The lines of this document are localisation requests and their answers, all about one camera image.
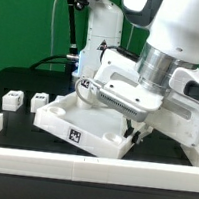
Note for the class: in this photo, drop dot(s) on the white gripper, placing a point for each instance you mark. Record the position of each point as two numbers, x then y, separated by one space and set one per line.
178 115

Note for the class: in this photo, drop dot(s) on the white square tabletop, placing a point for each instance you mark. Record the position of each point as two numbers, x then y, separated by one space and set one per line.
99 131

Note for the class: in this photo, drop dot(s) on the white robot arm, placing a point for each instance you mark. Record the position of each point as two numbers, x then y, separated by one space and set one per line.
173 36

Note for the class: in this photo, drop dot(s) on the white sheet with fiducial tags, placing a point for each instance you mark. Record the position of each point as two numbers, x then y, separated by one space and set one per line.
59 98

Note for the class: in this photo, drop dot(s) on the white U-shaped fence wall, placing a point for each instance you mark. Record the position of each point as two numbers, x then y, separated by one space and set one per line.
98 170

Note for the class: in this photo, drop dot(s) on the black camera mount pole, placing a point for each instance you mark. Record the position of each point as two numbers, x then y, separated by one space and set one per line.
73 50

